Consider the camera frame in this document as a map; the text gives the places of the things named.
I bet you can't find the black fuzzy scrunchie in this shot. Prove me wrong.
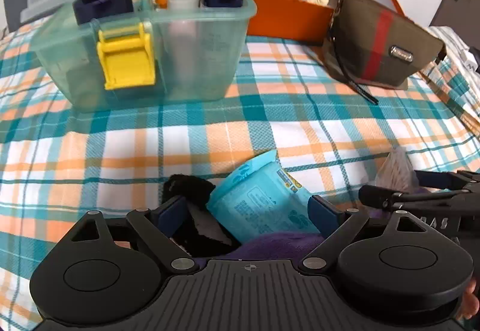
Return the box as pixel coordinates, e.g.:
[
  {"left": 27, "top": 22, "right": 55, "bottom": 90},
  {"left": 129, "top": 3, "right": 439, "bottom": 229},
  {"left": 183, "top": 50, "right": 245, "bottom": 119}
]
[{"left": 161, "top": 174, "right": 216, "bottom": 209}]

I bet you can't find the teal wet wipes pack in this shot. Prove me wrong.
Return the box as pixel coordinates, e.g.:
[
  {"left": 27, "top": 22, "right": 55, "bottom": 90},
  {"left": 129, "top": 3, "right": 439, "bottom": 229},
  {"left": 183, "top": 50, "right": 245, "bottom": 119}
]
[{"left": 207, "top": 150, "right": 319, "bottom": 243}]

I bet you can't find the person's right hand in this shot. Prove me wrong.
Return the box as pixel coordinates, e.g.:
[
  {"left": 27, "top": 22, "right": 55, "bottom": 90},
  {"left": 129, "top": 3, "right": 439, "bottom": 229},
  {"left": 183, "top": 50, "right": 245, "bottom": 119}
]
[{"left": 456, "top": 277, "right": 479, "bottom": 320}]

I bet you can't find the clear plastic bag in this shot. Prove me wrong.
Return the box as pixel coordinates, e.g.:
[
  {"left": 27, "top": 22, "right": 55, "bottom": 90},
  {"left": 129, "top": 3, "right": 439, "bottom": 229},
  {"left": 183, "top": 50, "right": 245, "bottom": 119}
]
[{"left": 373, "top": 146, "right": 419, "bottom": 193}]

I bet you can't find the purple fuzzy cloth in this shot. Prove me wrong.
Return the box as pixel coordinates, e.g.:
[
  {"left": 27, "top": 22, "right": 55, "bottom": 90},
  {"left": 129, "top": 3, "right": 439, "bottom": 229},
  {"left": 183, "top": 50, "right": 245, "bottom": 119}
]
[{"left": 187, "top": 232, "right": 324, "bottom": 264}]

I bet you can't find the plaid teal orange blanket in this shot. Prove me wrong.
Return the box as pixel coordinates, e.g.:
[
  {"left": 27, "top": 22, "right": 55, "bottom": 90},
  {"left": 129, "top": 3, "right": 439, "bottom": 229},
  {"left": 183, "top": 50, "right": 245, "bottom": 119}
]
[{"left": 1, "top": 23, "right": 479, "bottom": 330}]

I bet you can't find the white power adapter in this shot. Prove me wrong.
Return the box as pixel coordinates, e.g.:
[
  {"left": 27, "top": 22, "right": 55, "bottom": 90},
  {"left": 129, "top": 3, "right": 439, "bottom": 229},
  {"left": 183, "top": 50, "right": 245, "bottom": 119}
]
[{"left": 461, "top": 50, "right": 479, "bottom": 72}]

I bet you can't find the yellow box latch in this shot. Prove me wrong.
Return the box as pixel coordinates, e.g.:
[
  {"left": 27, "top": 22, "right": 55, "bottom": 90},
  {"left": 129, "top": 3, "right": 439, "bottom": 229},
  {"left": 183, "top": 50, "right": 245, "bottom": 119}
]
[{"left": 97, "top": 22, "right": 156, "bottom": 90}]

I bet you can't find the olive pouch with red stripe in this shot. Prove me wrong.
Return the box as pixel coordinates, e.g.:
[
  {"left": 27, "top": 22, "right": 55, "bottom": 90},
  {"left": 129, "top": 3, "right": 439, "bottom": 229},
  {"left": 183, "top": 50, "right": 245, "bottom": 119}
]
[{"left": 323, "top": 0, "right": 447, "bottom": 105}]

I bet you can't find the clear green plastic storage box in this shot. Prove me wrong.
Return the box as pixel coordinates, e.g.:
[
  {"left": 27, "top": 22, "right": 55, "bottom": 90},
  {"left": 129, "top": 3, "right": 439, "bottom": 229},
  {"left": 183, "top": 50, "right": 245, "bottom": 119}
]
[{"left": 21, "top": 0, "right": 256, "bottom": 112}]

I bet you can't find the white translucent bottle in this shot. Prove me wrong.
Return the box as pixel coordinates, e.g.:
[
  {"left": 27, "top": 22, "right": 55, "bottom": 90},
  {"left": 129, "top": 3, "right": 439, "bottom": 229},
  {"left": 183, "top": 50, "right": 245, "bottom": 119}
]
[{"left": 168, "top": 0, "right": 199, "bottom": 97}]

